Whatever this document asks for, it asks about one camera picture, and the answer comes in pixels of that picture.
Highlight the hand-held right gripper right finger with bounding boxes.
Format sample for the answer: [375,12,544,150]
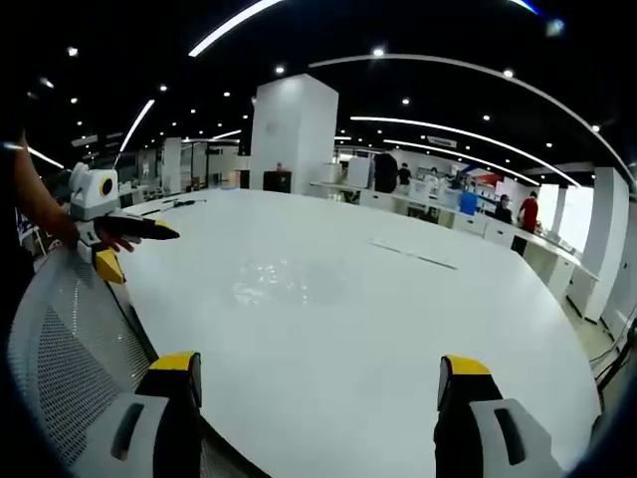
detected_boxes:
[433,354,566,478]

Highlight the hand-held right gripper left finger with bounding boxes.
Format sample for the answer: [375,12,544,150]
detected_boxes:
[82,351,205,478]

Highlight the person's left hand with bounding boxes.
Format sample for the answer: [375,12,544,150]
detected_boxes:
[101,234,143,254]

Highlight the black tool on table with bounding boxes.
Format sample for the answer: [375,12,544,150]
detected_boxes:
[140,198,208,216]

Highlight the long ceiling light strip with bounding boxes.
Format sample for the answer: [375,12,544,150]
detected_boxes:
[187,0,285,58]
[117,99,156,154]

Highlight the white mesh office chair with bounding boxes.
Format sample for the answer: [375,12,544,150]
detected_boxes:
[6,247,168,470]

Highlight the black low cabinet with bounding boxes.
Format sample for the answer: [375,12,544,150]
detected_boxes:
[263,169,293,194]

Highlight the row of white desks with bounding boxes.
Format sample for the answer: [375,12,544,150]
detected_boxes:
[309,178,602,323]

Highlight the white square pillar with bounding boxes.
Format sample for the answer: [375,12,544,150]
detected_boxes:
[249,73,340,196]

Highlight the black floor cable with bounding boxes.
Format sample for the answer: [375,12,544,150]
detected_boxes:
[589,318,637,392]

